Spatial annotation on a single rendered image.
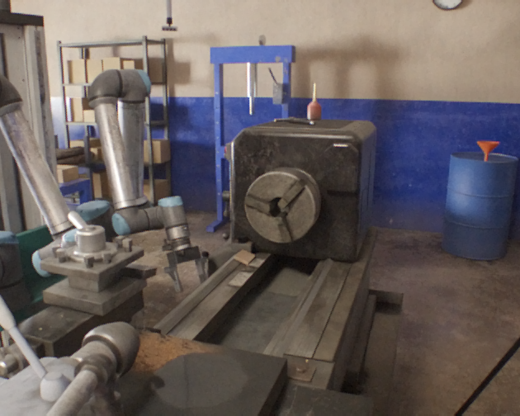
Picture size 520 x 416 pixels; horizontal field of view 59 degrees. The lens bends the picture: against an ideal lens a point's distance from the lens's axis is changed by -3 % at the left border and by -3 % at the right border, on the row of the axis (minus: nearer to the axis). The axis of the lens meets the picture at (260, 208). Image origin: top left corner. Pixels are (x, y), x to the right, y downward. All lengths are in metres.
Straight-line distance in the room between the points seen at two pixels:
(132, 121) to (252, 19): 3.45
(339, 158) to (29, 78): 1.27
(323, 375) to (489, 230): 3.51
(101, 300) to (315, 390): 0.49
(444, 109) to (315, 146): 3.34
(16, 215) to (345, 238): 1.33
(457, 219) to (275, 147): 2.93
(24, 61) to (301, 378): 1.63
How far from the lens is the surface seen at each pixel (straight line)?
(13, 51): 2.13
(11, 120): 1.68
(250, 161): 1.83
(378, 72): 5.01
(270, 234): 1.65
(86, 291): 1.11
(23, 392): 0.64
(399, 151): 5.04
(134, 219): 1.87
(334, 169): 1.70
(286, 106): 4.68
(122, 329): 0.80
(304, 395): 1.06
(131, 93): 2.03
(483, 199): 4.40
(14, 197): 2.13
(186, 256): 1.82
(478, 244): 4.51
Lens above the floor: 1.51
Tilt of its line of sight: 15 degrees down
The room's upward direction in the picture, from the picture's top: straight up
